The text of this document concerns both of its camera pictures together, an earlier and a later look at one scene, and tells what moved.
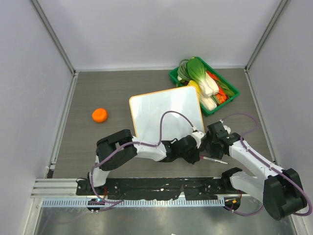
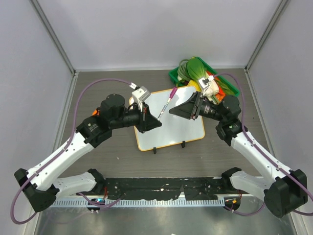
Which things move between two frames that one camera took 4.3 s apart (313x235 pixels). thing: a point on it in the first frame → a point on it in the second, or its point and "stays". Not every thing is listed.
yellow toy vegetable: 194,83 stays
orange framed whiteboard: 146,110 stays
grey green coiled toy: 183,71 stays
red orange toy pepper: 221,97 stays
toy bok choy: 197,69 stays
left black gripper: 195,156 → 146,121
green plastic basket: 173,75 stays
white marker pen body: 212,159 → 164,108
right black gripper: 217,154 → 188,109
